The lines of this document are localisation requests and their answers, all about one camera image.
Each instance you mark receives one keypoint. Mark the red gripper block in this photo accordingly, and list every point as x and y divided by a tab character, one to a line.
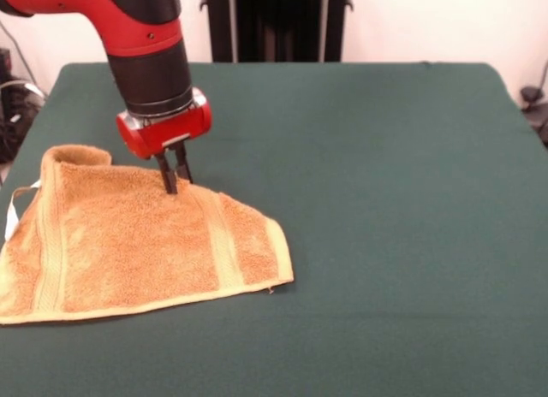
171	132

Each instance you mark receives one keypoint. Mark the tan terry towel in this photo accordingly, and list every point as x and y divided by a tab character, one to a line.
128	243

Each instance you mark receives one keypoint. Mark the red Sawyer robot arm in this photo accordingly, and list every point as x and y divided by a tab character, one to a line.
141	42

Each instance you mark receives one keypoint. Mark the small black box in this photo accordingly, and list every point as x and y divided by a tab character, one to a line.
4	63

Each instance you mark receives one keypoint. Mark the dark green table cloth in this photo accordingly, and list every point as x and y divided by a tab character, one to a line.
385	243

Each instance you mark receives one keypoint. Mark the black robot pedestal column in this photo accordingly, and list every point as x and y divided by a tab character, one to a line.
278	25

